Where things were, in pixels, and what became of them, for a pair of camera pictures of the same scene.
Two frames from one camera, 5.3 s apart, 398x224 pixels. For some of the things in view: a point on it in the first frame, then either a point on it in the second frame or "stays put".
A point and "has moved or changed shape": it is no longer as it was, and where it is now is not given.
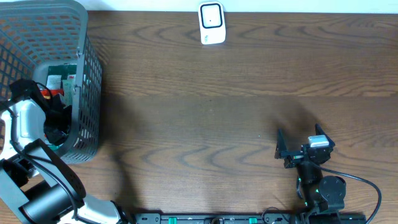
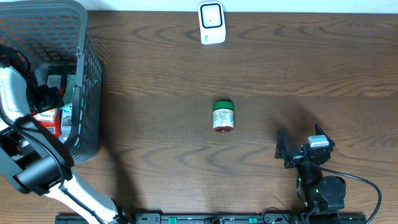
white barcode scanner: (212, 22) stays put
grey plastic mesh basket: (35, 34) stays put
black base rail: (248, 218) stays put
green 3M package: (63, 76) has moved or changed shape
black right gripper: (282, 152) stays put
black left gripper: (68, 118) → (49, 101)
